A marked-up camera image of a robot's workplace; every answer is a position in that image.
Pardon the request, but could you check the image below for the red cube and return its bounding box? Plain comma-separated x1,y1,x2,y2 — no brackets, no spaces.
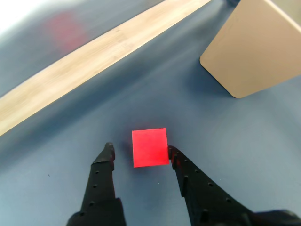
131,128,170,169

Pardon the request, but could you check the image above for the beige box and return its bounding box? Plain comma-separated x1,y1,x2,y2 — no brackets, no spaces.
199,0,301,99

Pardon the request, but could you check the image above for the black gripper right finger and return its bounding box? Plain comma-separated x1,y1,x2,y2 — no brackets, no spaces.
167,145,301,226

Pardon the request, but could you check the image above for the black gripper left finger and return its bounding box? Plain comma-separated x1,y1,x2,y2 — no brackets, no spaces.
66,142,127,226

